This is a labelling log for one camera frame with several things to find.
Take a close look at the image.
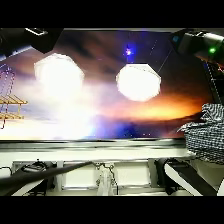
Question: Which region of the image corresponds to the checked shirt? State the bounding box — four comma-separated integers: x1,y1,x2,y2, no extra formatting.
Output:
178,102,224,165

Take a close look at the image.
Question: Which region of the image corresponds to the silver frame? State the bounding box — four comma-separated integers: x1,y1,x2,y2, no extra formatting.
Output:
0,139,224,197

